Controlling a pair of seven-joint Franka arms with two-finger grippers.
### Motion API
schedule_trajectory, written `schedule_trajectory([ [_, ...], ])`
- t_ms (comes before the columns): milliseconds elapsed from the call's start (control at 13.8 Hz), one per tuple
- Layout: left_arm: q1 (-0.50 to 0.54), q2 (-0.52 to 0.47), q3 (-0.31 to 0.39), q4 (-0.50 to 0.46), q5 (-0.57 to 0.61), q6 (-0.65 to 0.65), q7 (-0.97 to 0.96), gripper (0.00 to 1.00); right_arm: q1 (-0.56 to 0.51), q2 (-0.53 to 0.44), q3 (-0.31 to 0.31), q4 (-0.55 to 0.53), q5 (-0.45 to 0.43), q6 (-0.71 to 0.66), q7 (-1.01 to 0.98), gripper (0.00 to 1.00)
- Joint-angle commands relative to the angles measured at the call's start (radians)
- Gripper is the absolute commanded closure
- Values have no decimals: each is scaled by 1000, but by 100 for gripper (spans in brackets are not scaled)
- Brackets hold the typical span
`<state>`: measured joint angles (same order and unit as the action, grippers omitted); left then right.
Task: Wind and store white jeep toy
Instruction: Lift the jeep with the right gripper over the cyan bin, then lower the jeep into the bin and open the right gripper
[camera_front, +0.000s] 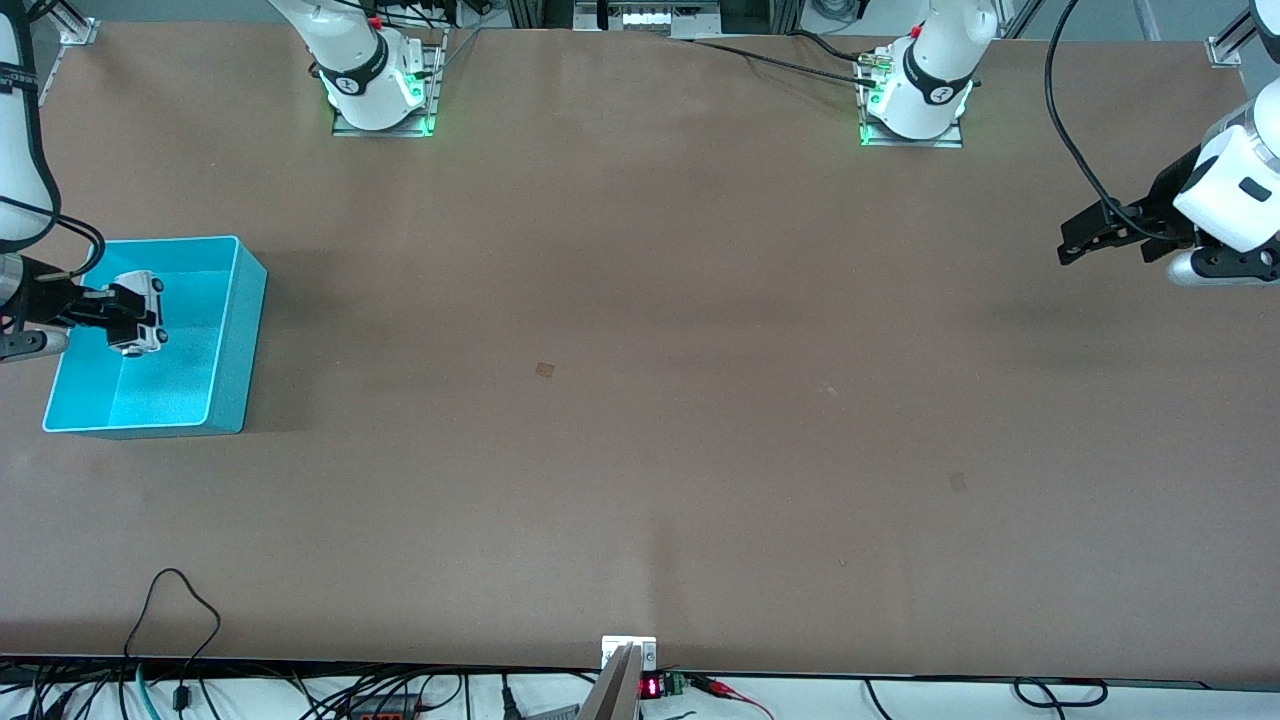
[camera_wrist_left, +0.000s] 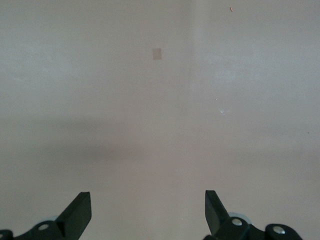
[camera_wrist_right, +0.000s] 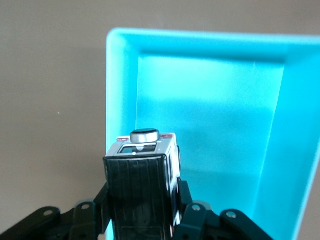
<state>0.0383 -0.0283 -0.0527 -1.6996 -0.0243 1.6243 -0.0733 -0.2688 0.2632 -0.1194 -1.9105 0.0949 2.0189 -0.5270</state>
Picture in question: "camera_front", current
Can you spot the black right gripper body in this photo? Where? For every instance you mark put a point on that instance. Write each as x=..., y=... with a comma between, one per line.
x=42, y=300

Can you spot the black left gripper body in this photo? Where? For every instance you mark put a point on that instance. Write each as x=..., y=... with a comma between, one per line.
x=1160, y=203

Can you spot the white jeep toy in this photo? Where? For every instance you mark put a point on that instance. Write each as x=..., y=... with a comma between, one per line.
x=148, y=340

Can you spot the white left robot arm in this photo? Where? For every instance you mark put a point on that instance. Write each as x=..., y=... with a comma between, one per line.
x=935, y=60

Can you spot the turquoise plastic bin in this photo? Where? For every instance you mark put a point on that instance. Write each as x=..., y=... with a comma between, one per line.
x=190, y=380

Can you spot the black power strip red switches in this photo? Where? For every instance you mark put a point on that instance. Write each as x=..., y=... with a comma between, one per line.
x=385, y=710

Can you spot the white lit control box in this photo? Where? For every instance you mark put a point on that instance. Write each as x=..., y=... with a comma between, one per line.
x=645, y=17

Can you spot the red digit display module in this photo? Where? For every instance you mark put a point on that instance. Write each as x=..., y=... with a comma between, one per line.
x=652, y=687

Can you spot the aluminium table corner bracket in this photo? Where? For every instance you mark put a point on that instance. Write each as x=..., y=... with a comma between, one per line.
x=80, y=32
x=1222, y=50

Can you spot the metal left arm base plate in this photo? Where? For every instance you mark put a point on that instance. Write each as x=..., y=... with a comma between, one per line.
x=915, y=142

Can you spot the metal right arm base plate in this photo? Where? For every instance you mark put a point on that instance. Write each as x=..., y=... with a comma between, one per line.
x=385, y=131

